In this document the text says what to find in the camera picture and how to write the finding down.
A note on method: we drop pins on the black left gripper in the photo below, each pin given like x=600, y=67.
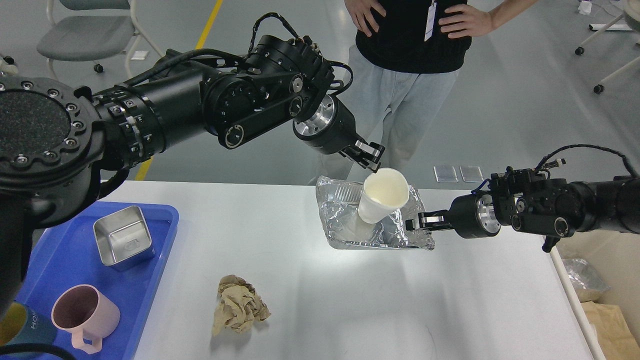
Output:
x=331, y=129

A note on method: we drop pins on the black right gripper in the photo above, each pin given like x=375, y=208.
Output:
x=472, y=216

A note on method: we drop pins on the white paper cup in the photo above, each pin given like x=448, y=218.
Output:
x=382, y=193

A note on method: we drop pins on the aluminium foil tray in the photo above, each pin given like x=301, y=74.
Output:
x=338, y=202

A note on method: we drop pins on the stainless steel rectangular tin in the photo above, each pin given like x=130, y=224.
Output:
x=123, y=239

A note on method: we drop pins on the pink plastic mug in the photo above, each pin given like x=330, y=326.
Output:
x=87, y=315

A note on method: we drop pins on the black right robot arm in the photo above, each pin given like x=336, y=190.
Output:
x=530, y=201

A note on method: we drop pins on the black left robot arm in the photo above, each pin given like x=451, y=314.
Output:
x=64, y=148

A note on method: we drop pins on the clear floor plate left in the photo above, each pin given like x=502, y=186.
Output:
x=445, y=174

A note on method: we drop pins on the clear floor plate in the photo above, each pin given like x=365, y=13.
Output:
x=445, y=174
x=471, y=173

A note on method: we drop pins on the clear floor plate right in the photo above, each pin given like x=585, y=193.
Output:
x=471, y=173

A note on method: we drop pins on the standing person in jeans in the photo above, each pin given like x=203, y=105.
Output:
x=406, y=59

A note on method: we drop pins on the crumpled clear plastic bag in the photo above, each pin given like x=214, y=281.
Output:
x=585, y=280

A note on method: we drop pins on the white plastic bin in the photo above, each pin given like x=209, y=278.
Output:
x=600, y=273

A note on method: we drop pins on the crumpled brown paper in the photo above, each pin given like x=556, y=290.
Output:
x=239, y=307

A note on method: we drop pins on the brown paper bag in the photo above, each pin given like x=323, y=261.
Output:
x=613, y=334

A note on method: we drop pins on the grey wheeled chair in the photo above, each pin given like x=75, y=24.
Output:
x=92, y=37

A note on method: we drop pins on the blue plastic tray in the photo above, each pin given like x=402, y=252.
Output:
x=67, y=255

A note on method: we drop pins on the teal mug yellow inside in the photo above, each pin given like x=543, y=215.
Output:
x=23, y=325

